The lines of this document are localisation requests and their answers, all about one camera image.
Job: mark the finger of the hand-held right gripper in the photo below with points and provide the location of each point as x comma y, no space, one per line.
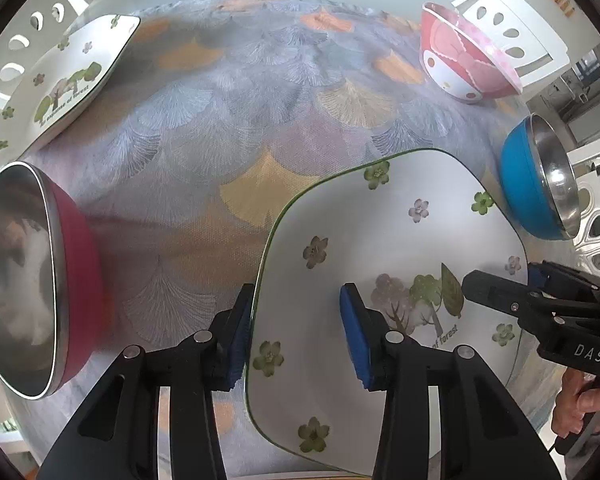
555,272
490,290

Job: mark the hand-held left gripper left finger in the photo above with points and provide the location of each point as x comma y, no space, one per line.
237,345

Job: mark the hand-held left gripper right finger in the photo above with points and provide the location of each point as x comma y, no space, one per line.
352,330

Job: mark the blue steel bowl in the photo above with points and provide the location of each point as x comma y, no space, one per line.
522,175

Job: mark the white floral square plate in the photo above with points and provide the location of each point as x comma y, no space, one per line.
380,220
65,75

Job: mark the red steel bowl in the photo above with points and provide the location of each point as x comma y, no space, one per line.
80,260

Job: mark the pink cartoon bowl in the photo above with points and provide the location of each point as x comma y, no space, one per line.
455,60

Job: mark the person's right hand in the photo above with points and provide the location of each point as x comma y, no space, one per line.
577,402

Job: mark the grey leaf pattern tablecloth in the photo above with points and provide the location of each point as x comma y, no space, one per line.
230,110

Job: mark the orange wall decoration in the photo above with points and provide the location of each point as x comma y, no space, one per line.
562,2

